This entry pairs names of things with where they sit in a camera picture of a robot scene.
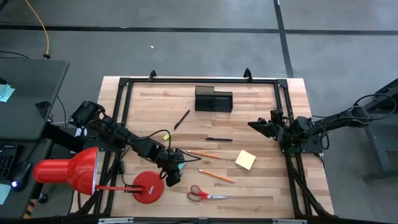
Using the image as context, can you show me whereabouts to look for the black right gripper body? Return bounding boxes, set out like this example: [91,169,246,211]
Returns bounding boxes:
[270,119,295,144]

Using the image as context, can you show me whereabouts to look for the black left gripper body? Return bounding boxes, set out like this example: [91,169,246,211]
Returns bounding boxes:
[157,147,187,175]

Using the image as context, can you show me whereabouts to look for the orange pencil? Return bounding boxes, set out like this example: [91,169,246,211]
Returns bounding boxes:
[198,169,235,184]
[186,150,223,160]

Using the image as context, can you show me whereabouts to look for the yellow sticky note pad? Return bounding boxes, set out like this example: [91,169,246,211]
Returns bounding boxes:
[234,149,257,171]

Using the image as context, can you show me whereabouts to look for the red handled scissors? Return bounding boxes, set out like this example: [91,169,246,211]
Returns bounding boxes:
[186,184,229,203]

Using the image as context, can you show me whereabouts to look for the black mesh desk organizer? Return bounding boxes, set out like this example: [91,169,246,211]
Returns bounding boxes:
[194,85,234,113]

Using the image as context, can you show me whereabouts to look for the red desk lamp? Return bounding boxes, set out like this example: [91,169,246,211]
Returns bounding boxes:
[32,146,165,205]

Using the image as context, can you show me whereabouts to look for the black side stand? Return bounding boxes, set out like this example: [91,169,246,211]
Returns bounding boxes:
[362,77,398,183]

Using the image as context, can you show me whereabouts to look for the black computer mouse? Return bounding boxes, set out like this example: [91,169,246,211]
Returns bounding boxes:
[11,161,32,192]

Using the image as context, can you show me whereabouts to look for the dark grey desk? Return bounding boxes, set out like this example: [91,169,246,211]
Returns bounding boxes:
[0,138,53,218]

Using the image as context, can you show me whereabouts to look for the grey side table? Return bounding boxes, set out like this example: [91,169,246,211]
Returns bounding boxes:
[0,58,70,142]

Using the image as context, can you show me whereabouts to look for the black keyboard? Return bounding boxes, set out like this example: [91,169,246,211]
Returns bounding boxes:
[0,144,19,180]

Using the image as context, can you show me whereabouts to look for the light blue paper note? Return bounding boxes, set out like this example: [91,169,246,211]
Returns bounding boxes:
[0,183,12,205]

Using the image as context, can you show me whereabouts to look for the light blue paper stack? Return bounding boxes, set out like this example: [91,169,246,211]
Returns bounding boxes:
[0,83,16,103]

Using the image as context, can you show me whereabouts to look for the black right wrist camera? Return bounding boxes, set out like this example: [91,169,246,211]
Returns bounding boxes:
[270,108,284,124]

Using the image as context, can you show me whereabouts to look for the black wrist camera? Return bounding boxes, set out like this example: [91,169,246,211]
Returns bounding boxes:
[166,170,182,188]
[270,108,284,124]

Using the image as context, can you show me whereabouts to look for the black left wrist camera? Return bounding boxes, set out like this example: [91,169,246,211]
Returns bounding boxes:
[166,170,182,188]

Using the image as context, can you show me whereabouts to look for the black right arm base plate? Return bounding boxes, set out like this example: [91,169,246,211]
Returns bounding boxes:
[278,129,324,154]

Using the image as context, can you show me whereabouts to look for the black lamp power cord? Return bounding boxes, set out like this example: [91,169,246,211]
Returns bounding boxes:
[119,146,134,194]

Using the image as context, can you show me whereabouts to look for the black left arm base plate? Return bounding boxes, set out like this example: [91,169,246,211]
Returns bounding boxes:
[82,136,125,152]

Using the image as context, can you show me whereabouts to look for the silver metal bracket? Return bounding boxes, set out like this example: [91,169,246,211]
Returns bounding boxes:
[272,218,308,224]
[98,217,134,224]

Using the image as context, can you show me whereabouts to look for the black corner bracket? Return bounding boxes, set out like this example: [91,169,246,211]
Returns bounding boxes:
[34,101,52,119]

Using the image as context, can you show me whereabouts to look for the yellow cable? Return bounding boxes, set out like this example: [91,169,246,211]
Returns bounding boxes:
[24,0,51,60]

